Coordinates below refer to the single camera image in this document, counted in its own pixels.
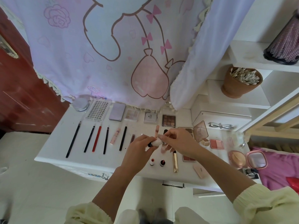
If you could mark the pink cushion compact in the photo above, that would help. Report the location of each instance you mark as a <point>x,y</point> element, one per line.
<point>238,159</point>

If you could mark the lavender rectangular palette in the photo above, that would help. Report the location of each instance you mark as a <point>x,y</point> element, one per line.
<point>117,111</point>

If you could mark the white square compact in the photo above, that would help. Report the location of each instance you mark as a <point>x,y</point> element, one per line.
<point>151,116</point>

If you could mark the small round white jar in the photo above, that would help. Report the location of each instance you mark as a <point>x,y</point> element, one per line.
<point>204,142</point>

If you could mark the bunch of cotton swabs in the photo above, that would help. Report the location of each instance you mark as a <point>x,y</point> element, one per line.
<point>245,76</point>

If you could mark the reddish brown door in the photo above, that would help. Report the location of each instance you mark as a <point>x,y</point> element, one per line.
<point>23,100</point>

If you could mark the tan eyeshadow palette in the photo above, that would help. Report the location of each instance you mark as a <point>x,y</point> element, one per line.
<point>200,131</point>

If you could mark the pink cartoon print cloth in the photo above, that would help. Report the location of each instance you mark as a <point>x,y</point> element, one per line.
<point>70,53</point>

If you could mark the round silver compact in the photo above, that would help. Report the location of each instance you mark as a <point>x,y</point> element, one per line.
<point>80,104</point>

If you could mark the wooden bed frame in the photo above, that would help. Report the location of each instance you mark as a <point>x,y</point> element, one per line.
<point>275,114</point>

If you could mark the dark brown eyeshadow palette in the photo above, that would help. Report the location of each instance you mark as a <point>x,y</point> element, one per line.
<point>168,120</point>

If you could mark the terracotta pot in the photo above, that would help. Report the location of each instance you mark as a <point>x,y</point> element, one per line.
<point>233,90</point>

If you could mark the small brown quad eyeshadow palette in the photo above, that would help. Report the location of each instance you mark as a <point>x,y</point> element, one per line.
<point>189,158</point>

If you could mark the pink foundation tube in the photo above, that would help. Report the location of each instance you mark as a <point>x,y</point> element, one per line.
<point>201,171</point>

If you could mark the person's left hand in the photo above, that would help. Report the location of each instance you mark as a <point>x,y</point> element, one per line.
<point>136,156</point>

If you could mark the person's dark trousers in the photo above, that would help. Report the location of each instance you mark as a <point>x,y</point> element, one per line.
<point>152,217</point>

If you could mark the red lip pencil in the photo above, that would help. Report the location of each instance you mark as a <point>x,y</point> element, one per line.
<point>96,139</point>

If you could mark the person's right forearm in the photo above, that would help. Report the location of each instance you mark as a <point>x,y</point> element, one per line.
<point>224,172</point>

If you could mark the person's right hand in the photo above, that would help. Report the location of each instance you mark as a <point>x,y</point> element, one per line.
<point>184,143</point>

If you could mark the red shiny packet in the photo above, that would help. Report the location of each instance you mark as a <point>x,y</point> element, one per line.
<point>293,185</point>

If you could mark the white false eyelash tray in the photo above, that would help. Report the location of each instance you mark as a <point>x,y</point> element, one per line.
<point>97,110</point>

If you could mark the white table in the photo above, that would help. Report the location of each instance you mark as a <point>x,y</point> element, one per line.
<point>56,158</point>

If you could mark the square bottle with black cap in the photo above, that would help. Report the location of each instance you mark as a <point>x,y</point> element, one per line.
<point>251,174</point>

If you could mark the dark container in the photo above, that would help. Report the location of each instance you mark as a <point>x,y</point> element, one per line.
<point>285,44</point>

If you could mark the white shelf unit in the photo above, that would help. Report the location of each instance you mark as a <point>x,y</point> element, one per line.
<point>243,95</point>

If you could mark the clear eyeshadow palette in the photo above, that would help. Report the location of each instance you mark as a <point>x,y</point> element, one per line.
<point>132,113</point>

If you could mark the person's left forearm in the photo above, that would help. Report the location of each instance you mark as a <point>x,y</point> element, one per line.
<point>117,189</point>

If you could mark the pink blush pan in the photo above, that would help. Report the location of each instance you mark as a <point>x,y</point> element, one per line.
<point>216,144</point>

